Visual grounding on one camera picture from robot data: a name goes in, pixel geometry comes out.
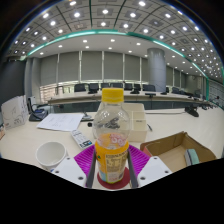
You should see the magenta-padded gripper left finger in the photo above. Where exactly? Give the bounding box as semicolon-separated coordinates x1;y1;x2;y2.
52;143;97;189

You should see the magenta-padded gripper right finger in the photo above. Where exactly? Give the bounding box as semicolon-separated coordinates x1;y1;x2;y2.
126;143;174;189

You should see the clear yellow-capped drink bottle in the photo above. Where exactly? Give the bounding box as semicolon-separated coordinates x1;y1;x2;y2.
92;87;131;185

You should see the open cardboard box red side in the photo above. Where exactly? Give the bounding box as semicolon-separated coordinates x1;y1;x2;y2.
139;131;218;174

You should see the flat round red coaster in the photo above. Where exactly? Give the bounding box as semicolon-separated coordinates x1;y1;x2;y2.
96;166;131;191

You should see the small teal block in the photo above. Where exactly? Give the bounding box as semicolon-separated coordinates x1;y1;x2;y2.
184;148;201;167

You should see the small beige open box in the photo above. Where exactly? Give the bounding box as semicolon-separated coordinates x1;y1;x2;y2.
121;102;149;143

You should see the white printed paper sheet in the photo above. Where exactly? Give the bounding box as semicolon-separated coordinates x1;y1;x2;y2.
36;112;85;133

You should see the dark desk telephone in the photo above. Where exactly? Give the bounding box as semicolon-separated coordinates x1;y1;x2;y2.
28;108;50;122

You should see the group of black desk microphones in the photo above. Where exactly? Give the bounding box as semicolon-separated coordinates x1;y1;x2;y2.
129;88;201;118

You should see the long curved conference desk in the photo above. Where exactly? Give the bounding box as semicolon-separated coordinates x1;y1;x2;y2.
48;89;214;113

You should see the large white printed box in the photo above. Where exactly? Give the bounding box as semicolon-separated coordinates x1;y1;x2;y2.
0;95;30;131

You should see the row of black office chairs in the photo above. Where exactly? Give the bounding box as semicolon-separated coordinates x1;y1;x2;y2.
73;82;201;96

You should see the group of ceiling lights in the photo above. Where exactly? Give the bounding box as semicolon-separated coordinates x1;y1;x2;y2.
9;0;224;81

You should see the white dotted mug blue handle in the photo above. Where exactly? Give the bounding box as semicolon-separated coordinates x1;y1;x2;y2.
35;141;69;172

